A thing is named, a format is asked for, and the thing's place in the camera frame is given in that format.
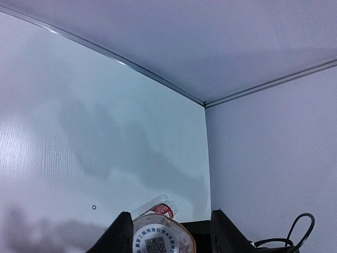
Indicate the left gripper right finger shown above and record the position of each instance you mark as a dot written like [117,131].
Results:
[225,236]

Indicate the white bottle cap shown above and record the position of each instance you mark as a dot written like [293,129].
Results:
[155,238]

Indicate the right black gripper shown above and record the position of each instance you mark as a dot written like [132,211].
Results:
[200,230]

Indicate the gold label drink bottle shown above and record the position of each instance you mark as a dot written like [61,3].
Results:
[187,242]

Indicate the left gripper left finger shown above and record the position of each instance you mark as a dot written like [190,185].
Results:
[118,238]

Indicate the red cap water bottle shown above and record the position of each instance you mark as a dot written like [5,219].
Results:
[160,205]

